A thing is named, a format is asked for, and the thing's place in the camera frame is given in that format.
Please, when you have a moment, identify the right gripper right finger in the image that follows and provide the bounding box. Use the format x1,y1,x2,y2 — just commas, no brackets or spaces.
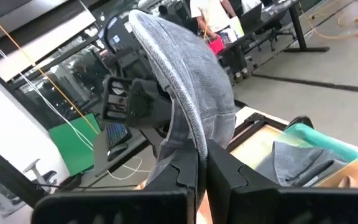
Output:
206,139,358,224

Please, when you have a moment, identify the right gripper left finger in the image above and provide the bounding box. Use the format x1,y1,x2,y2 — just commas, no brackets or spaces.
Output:
31,139,200,224

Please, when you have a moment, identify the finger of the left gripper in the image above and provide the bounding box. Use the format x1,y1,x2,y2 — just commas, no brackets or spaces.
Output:
126,77,174,130

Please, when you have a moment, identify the dark gray bucket hat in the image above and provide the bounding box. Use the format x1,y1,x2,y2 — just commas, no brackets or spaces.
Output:
255,141,352,188

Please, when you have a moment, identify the light gray baseball cap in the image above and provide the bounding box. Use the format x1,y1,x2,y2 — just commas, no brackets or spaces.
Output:
128,9,237,190

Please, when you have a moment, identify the beige bucket hat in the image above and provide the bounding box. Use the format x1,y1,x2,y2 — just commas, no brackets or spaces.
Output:
337,174,358,190

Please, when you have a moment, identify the black keyboard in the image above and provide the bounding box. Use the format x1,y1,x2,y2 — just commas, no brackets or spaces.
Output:
105,122,133,151

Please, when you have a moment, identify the gray keyboard desk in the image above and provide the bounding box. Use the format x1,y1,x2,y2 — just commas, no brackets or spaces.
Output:
92,126,151,178

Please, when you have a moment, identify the black computer mouse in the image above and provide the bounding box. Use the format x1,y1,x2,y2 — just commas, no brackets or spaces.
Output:
106,142,129,162

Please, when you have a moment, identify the dark gray monitor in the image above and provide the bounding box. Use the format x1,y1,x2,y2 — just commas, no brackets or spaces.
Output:
104,15,155,78

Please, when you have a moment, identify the green board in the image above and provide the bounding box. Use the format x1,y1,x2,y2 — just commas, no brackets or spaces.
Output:
48,112,103,177

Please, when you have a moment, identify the green plastic bin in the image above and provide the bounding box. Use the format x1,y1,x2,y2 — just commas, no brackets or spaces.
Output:
283,122,358,162

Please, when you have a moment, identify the red box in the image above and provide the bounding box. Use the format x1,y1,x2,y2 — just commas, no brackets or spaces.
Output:
208,36,226,56

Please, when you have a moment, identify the white office chair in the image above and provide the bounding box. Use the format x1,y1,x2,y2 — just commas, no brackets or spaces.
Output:
22,158,58,187

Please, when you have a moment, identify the person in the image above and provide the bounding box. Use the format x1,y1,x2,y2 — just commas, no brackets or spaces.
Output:
190,0,250,83

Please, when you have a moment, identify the white paper bag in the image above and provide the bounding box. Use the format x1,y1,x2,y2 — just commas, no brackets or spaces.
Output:
228,15,245,40

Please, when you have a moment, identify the black laptop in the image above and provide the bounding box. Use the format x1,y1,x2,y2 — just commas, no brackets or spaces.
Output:
239,2,264,32

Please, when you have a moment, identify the black office chair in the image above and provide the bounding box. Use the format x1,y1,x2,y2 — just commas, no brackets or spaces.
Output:
253,26,296,53

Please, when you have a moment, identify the black office desk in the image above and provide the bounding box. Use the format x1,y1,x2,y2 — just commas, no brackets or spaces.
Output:
219,0,331,54

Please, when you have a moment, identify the white hanging cord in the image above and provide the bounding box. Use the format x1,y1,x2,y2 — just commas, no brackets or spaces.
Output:
0,30,152,181

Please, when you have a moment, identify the yellow hanging cord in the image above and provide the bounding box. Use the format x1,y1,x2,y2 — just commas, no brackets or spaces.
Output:
0,2,101,135

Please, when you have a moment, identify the black metal table frame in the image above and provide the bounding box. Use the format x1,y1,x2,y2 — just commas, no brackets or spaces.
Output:
227,111,315,153

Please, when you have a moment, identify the black slanted post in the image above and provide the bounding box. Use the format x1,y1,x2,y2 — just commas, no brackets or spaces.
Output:
0,136,48,208

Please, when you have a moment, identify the yellow floor cable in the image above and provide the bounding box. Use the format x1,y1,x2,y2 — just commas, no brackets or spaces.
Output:
300,0,358,40

